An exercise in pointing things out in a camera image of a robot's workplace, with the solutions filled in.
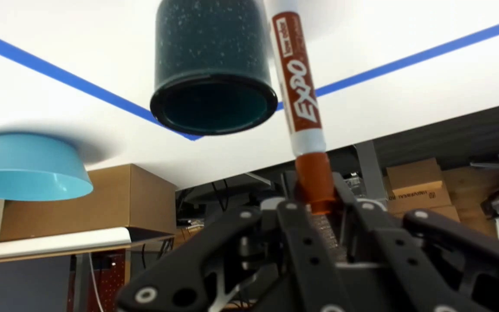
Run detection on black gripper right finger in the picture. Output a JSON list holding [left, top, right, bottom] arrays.
[[331, 172, 499, 312]]

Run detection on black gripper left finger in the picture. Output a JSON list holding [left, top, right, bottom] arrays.
[[116, 200, 350, 312]]

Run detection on orange Expo dry-erase marker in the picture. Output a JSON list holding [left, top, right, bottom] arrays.
[[263, 0, 339, 217]]

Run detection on stacked brown cardboard boxes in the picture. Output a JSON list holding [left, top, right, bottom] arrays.
[[383, 157, 497, 235]]

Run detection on grey table leg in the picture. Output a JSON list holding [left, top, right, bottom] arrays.
[[353, 143, 391, 205]]

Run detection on large brown cardboard box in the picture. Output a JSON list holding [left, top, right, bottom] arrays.
[[0, 164, 178, 243]]

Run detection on blue tape strip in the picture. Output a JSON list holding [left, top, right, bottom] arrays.
[[0, 25, 204, 145], [274, 13, 499, 113]]

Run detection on dark green speckled mug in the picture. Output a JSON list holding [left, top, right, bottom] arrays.
[[149, 0, 279, 138]]

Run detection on light blue bowl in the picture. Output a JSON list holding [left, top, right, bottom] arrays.
[[0, 131, 95, 204]]

